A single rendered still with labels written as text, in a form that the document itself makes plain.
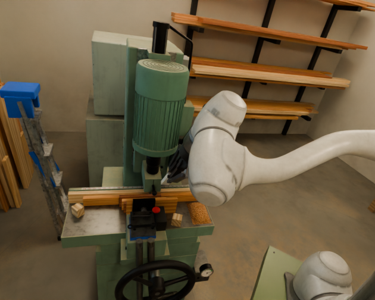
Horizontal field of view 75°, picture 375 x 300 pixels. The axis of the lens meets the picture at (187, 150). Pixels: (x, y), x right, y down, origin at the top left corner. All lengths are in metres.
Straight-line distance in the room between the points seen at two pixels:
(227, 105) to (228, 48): 2.98
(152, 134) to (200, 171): 0.39
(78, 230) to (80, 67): 2.48
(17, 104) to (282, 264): 1.59
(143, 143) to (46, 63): 2.56
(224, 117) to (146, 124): 0.33
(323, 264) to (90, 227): 0.89
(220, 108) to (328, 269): 0.75
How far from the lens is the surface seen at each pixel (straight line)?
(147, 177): 1.00
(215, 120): 0.59
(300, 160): 0.60
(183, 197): 1.15
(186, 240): 1.12
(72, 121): 3.53
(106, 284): 1.29
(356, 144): 0.73
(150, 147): 0.87
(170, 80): 0.77
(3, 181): 2.40
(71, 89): 3.37
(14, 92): 1.59
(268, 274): 1.32
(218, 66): 3.02
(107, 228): 1.04
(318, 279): 1.11
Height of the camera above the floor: 1.69
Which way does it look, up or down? 31 degrees down
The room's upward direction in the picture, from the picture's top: 11 degrees clockwise
